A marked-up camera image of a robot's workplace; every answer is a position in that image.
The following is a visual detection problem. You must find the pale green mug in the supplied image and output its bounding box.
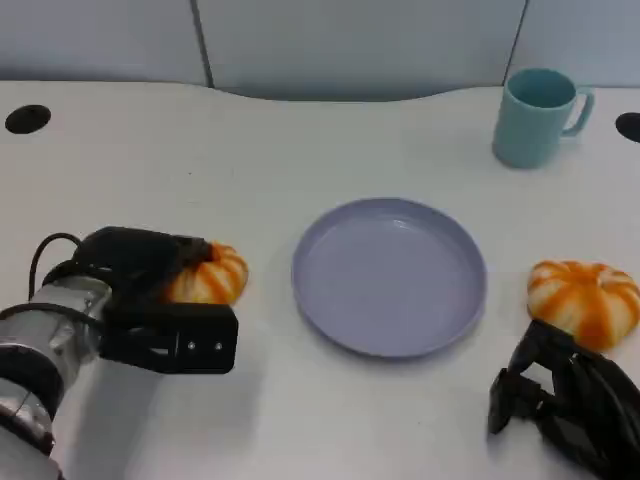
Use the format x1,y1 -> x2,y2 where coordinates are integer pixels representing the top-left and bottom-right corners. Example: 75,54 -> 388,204
492,67 -> 596,170

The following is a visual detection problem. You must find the orange white toy bread roll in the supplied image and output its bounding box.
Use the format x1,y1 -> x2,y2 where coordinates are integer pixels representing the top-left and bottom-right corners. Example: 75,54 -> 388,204
163,242 -> 250,307
527,259 -> 640,352

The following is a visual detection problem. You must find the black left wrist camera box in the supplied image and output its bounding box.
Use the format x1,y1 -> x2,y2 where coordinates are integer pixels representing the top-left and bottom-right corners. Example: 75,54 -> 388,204
98,295 -> 240,376

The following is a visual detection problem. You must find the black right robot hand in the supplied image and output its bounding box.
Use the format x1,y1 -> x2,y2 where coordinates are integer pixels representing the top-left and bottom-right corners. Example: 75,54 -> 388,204
487,319 -> 640,480

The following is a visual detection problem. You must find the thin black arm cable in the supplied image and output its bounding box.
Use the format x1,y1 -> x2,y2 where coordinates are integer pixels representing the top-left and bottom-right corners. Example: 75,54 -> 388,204
0,301 -> 109,332

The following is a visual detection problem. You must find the black table cable hole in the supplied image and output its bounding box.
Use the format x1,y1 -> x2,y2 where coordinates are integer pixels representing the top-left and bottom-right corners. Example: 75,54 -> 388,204
4,104 -> 52,135
615,112 -> 640,144

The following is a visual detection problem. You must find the lilac plate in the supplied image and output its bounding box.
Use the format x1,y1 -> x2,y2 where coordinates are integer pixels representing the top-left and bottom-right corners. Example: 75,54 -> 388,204
291,197 -> 488,360

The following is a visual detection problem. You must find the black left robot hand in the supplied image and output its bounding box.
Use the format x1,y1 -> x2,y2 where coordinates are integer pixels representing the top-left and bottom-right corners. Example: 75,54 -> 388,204
72,226 -> 221,306

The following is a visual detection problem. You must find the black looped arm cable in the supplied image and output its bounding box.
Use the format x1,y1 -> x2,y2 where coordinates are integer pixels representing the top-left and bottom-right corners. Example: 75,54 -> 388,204
29,232 -> 85,297

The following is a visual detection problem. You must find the grey partition panel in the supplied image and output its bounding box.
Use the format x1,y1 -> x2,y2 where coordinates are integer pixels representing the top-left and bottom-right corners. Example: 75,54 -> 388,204
502,0 -> 640,90
0,0 -> 214,90
192,0 -> 530,103

